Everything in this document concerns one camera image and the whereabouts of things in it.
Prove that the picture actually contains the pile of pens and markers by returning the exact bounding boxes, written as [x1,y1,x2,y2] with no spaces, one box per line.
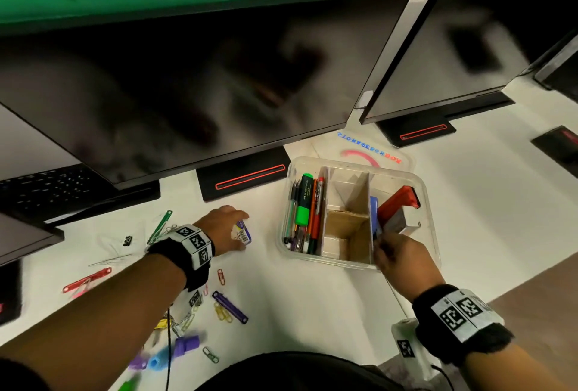
[282,172,326,255]

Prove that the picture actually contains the black right wristband with markers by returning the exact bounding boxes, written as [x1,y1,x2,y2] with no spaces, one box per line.
[411,284,515,367]

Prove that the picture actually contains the black wristband with markers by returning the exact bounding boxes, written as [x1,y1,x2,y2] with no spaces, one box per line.
[411,284,515,367]
[145,224,216,292]

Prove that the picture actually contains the person's left forearm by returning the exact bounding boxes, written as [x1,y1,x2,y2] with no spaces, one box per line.
[0,254,187,391]

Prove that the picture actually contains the clear plastic storage box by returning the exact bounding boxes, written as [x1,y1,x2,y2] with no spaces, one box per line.
[276,156,441,272]

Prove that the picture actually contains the clear plastic box lid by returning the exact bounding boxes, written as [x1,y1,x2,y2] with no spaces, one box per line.
[311,126,414,175]

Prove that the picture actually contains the person's left hand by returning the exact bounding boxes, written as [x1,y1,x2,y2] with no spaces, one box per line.
[193,205,250,255]

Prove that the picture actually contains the black left wristband with markers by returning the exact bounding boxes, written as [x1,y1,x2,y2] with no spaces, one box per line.
[145,224,216,292]

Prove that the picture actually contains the orange ridged board eraser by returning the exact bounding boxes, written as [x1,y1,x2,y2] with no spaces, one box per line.
[377,186,421,224]

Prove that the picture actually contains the purple plastic fastener strip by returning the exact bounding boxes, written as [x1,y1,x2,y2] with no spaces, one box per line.
[212,290,249,325]

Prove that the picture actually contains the black left camera cable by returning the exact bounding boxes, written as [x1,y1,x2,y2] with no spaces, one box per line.
[165,307,175,391]

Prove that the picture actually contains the black monitor base red stripe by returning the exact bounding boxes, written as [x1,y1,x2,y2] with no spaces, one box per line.
[375,91,515,148]
[530,126,578,166]
[0,259,23,326]
[196,147,292,203]

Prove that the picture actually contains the heap of coloured paper clips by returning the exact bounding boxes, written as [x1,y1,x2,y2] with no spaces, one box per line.
[151,222,234,365]

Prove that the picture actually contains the black right camera cable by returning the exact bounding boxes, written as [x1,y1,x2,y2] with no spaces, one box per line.
[431,364,455,391]

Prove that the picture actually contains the blue staples box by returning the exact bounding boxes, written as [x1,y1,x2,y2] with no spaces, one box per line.
[231,219,252,245]

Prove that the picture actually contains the blue round sharpener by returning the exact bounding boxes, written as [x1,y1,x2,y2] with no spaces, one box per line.
[148,345,172,371]

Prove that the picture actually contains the green highlighter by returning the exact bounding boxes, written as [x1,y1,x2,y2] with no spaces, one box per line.
[296,172,315,226]

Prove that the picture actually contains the white plastic fastener strip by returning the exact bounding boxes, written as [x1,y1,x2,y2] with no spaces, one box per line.
[88,254,132,268]

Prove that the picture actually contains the black computer monitor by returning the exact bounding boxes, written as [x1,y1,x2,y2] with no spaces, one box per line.
[0,213,65,266]
[359,0,578,125]
[0,0,414,191]
[533,32,578,103]

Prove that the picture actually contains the black camera cable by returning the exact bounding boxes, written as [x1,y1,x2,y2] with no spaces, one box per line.
[165,307,175,391]
[431,364,455,391]

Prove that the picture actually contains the brown cardboard dividers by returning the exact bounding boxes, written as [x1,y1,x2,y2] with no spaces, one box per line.
[321,172,373,265]

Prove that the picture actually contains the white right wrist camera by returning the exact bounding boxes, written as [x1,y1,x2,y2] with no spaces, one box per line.
[390,318,437,383]

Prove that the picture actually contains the purple tape roll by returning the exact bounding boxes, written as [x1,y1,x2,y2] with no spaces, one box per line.
[173,335,200,357]

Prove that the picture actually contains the person's right hand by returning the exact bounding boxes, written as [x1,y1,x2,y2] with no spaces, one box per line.
[372,230,446,304]

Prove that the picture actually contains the green plastic fastener strip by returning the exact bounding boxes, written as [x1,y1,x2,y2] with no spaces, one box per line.
[146,210,174,245]

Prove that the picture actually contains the red plastic fastener strip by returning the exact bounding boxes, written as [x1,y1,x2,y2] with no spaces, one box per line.
[62,267,113,294]

